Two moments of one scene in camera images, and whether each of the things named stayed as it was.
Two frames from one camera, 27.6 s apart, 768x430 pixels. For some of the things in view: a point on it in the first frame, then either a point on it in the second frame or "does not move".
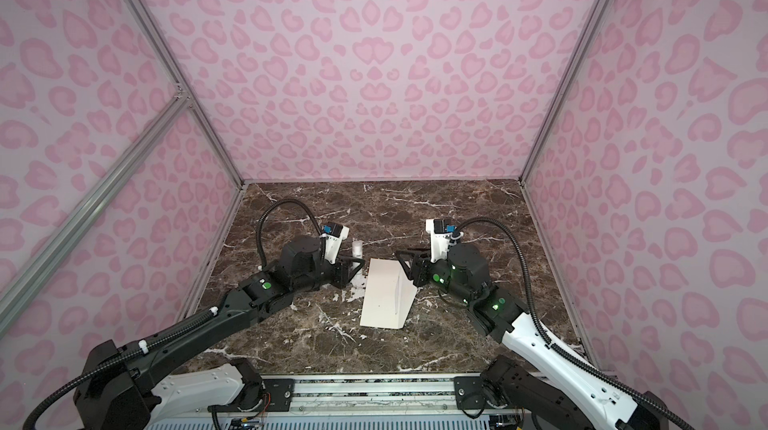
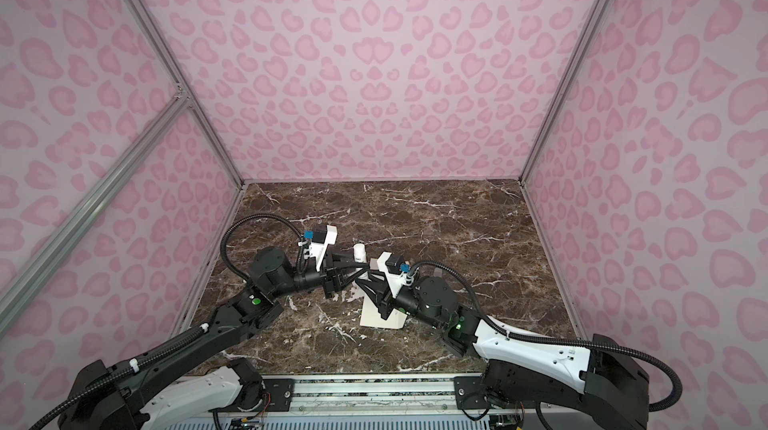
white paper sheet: x=388 y=295 does not move
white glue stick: x=357 y=251 does not move
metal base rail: x=380 y=403 does not move
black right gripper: x=418 y=264 → x=383 y=300
